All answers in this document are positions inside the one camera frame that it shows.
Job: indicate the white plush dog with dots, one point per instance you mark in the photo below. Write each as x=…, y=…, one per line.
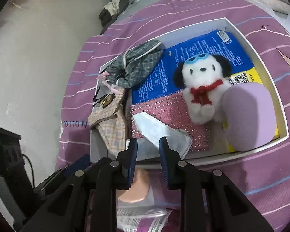
x=203, y=80

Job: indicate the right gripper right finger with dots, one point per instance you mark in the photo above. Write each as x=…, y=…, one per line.
x=210, y=201

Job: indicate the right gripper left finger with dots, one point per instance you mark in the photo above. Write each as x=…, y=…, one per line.
x=87, y=199

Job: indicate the purple refill pouch bottle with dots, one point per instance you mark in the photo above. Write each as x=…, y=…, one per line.
x=142, y=219

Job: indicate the pink glitter sponge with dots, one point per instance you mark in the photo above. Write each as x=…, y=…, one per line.
x=173, y=111

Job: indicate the peach puff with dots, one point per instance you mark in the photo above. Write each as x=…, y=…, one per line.
x=140, y=193

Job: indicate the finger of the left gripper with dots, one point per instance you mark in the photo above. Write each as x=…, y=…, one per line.
x=54, y=181

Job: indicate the black white crumpled cloth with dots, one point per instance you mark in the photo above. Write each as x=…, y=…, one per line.
x=111, y=11

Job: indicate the blue foil packet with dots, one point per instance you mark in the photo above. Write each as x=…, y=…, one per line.
x=217, y=42
x=160, y=82

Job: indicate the purple round sponge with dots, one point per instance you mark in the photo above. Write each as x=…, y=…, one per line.
x=250, y=115

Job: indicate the yellow QR code packet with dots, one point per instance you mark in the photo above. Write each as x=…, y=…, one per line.
x=251, y=82

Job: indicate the white face mask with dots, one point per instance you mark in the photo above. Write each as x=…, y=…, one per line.
x=153, y=130

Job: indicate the purple striped bed sheet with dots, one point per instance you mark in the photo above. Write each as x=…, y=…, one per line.
x=264, y=177

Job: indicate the beige plaid cloth pouch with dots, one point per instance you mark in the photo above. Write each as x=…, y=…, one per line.
x=108, y=118

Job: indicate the green plaid cloth pouch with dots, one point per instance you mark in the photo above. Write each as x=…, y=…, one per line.
x=134, y=65

